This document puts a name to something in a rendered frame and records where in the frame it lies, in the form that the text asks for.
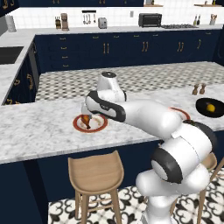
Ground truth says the black toaster oven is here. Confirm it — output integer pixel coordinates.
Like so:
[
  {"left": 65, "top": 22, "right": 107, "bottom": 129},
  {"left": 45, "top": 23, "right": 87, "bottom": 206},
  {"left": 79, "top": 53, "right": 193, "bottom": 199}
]
[{"left": 137, "top": 12, "right": 164, "bottom": 28}]

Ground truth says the red-rimmed white plate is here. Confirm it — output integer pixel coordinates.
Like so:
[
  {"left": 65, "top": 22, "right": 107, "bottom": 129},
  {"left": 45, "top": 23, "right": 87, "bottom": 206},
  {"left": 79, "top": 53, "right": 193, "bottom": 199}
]
[{"left": 72, "top": 113, "right": 109, "bottom": 134}]

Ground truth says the rail with hanging utensils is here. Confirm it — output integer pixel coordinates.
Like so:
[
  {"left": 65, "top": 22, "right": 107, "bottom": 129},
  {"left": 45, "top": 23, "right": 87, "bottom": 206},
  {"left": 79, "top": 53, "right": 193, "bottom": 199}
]
[{"left": 81, "top": 10, "right": 97, "bottom": 26}]

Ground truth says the navy wall cupboard run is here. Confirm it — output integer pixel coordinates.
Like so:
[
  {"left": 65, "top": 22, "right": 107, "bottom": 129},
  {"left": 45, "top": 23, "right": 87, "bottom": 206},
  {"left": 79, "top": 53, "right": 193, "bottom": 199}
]
[{"left": 0, "top": 0, "right": 144, "bottom": 18}]

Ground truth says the silver toaster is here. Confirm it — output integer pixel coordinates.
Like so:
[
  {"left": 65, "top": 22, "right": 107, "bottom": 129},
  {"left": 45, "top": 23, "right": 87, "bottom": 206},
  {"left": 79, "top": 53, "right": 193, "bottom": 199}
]
[{"left": 97, "top": 17, "right": 109, "bottom": 30}]

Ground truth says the black plate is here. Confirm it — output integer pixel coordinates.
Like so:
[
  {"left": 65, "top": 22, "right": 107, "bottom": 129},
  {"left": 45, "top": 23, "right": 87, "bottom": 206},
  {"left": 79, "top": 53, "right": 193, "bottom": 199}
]
[{"left": 194, "top": 97, "right": 224, "bottom": 119}]

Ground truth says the navy island cabinet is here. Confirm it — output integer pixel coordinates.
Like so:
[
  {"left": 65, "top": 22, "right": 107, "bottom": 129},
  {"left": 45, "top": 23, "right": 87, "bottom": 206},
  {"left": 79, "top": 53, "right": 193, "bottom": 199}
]
[{"left": 0, "top": 129, "right": 224, "bottom": 224}]

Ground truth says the brown coffee machine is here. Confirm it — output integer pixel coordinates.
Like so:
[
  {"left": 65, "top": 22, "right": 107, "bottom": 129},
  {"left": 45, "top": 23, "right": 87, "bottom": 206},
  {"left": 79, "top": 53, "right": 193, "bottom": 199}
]
[{"left": 59, "top": 12, "right": 70, "bottom": 32}]

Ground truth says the pot with kitchen tools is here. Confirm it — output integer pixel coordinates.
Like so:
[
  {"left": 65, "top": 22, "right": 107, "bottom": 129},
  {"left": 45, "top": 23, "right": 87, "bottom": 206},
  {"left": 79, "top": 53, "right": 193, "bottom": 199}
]
[{"left": 208, "top": 13, "right": 219, "bottom": 26}]

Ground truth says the red-rimmed white bowl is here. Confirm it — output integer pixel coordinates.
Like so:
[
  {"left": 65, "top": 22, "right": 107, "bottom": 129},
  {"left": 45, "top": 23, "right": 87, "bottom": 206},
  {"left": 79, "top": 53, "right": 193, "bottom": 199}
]
[{"left": 169, "top": 107, "right": 192, "bottom": 122}]

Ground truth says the black sink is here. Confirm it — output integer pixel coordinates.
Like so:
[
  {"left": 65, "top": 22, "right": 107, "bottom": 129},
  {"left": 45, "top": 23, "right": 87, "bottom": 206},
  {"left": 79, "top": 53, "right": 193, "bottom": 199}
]
[{"left": 0, "top": 45, "right": 25, "bottom": 66}]

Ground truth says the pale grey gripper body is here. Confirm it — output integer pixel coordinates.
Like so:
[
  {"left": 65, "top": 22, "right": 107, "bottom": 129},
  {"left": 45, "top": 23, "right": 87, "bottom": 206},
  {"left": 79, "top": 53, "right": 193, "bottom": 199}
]
[{"left": 80, "top": 102, "right": 94, "bottom": 119}]

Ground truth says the black hob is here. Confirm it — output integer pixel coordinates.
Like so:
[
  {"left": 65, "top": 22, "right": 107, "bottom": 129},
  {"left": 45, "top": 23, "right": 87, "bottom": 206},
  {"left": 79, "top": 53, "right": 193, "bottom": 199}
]
[{"left": 160, "top": 24, "right": 200, "bottom": 30}]

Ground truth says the wooden bar stool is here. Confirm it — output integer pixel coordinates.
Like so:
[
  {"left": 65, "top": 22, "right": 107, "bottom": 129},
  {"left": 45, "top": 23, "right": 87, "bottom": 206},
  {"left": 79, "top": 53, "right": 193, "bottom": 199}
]
[
  {"left": 67, "top": 150, "right": 125, "bottom": 224},
  {"left": 170, "top": 151, "right": 224, "bottom": 224}
]

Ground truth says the brown chicken drumstick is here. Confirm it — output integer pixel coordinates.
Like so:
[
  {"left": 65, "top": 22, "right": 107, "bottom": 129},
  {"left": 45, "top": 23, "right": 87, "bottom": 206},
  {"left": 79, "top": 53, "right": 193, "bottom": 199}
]
[{"left": 80, "top": 114, "right": 93, "bottom": 130}]

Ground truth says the yellow lemon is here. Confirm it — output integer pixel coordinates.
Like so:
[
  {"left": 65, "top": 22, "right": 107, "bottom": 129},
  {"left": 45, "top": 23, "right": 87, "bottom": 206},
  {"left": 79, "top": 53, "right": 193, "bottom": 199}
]
[{"left": 206, "top": 103, "right": 216, "bottom": 114}]

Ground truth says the wooden knife block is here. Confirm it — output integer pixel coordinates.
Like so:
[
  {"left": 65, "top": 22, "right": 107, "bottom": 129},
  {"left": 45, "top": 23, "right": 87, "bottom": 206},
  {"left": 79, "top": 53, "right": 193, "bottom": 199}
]
[{"left": 54, "top": 16, "right": 62, "bottom": 30}]

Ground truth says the wooden wall shelf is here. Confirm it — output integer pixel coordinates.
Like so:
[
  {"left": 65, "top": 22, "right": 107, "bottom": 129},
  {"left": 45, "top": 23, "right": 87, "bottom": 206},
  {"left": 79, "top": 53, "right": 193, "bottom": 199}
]
[
  {"left": 193, "top": 0, "right": 224, "bottom": 8},
  {"left": 143, "top": 0, "right": 165, "bottom": 8}
]

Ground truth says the navy base cupboard run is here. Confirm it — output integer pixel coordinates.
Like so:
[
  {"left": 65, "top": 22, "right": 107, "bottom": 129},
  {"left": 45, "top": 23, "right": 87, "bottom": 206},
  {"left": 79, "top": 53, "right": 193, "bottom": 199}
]
[{"left": 33, "top": 29, "right": 224, "bottom": 74}]

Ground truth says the navy side cupboard run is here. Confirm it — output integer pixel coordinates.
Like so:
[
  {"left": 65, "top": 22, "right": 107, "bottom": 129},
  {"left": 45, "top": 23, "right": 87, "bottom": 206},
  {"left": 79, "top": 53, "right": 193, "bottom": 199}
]
[{"left": 2, "top": 43, "right": 40, "bottom": 106}]

